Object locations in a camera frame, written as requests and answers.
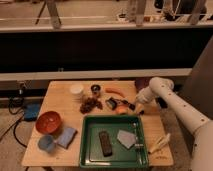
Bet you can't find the blue cup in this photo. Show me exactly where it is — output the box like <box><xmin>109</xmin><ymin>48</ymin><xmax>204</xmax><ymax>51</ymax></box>
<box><xmin>38</xmin><ymin>135</ymin><xmax>55</xmax><ymax>153</ymax></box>

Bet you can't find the black handled brush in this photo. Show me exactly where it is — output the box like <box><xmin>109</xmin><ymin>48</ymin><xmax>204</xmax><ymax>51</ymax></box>
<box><xmin>105</xmin><ymin>97</ymin><xmax>135</xmax><ymax>110</ymax></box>

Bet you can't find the dark brown block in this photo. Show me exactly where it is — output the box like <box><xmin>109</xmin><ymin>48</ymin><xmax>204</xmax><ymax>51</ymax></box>
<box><xmin>99</xmin><ymin>131</ymin><xmax>112</xmax><ymax>157</ymax></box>

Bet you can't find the small metal cup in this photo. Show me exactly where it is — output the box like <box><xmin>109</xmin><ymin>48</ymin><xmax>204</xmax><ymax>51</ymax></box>
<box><xmin>91</xmin><ymin>84</ymin><xmax>101</xmax><ymax>96</ymax></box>

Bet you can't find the red bowl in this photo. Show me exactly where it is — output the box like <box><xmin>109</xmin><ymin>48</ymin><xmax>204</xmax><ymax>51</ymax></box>
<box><xmin>35</xmin><ymin>111</ymin><xmax>62</xmax><ymax>134</ymax></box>

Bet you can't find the yellow banana toy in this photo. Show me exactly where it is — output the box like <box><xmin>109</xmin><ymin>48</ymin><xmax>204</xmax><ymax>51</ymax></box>
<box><xmin>148</xmin><ymin>133</ymin><xmax>171</xmax><ymax>154</ymax></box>

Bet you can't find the grey folded cloth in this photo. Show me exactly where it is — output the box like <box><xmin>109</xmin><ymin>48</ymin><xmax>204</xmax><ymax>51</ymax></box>
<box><xmin>117</xmin><ymin>130</ymin><xmax>136</xmax><ymax>149</ymax></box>

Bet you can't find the blue sponge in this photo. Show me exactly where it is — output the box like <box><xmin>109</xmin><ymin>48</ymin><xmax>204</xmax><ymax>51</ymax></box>
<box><xmin>56</xmin><ymin>127</ymin><xmax>77</xmax><ymax>149</ymax></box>

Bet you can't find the purple bowl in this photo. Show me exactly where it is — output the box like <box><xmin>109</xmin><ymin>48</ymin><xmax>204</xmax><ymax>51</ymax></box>
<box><xmin>135</xmin><ymin>78</ymin><xmax>150</xmax><ymax>91</ymax></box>

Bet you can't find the orange fruit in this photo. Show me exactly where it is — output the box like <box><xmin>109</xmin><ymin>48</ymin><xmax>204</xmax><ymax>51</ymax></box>
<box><xmin>115</xmin><ymin>105</ymin><xmax>128</xmax><ymax>115</ymax></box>

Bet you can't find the orange carrot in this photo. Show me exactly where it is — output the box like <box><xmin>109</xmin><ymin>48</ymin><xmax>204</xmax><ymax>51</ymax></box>
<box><xmin>105</xmin><ymin>88</ymin><xmax>125</xmax><ymax>98</ymax></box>

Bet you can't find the green plastic tray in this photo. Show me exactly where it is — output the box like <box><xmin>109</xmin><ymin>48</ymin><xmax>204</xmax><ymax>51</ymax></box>
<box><xmin>79</xmin><ymin>115</ymin><xmax>149</xmax><ymax>169</ymax></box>

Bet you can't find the white cup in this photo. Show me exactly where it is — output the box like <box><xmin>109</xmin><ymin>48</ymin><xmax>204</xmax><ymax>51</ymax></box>
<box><xmin>70</xmin><ymin>84</ymin><xmax>84</xmax><ymax>99</ymax></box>

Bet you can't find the blue box on floor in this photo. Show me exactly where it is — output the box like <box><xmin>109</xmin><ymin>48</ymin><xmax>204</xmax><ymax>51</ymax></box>
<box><xmin>24</xmin><ymin>103</ymin><xmax>41</xmax><ymax>121</ymax></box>

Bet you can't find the black cable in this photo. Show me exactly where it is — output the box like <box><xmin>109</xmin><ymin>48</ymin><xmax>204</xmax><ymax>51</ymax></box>
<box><xmin>0</xmin><ymin>84</ymin><xmax>28</xmax><ymax>149</ymax></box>

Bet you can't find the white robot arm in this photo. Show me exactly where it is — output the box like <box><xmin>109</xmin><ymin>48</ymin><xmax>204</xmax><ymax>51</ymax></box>
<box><xmin>136</xmin><ymin>77</ymin><xmax>213</xmax><ymax>171</ymax></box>

